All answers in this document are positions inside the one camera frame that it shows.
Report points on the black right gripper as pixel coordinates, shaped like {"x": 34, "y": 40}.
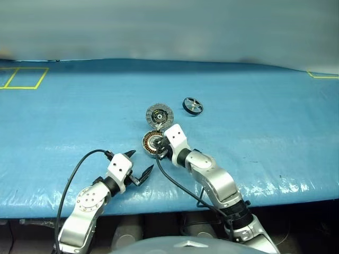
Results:
{"x": 163, "y": 149}

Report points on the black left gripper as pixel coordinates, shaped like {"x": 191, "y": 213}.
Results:
{"x": 132, "y": 180}

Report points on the round hinged housing lid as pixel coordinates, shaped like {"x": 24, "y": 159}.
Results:
{"x": 151, "y": 116}

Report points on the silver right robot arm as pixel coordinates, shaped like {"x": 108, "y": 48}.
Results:
{"x": 212, "y": 174}

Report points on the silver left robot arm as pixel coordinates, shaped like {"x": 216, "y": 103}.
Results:
{"x": 79, "y": 222}

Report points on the dark grey rounded shape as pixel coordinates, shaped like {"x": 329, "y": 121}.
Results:
{"x": 201, "y": 228}
{"x": 128, "y": 232}

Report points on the blue table cover sheet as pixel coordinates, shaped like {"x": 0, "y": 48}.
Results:
{"x": 79, "y": 119}

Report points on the grey robot torso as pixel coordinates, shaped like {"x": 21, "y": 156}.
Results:
{"x": 185, "y": 246}

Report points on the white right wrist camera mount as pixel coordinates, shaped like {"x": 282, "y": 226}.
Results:
{"x": 176, "y": 137}

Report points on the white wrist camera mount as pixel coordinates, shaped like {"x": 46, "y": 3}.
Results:
{"x": 176, "y": 137}
{"x": 119, "y": 165}

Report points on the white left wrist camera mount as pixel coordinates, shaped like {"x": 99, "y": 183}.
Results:
{"x": 119, "y": 165}

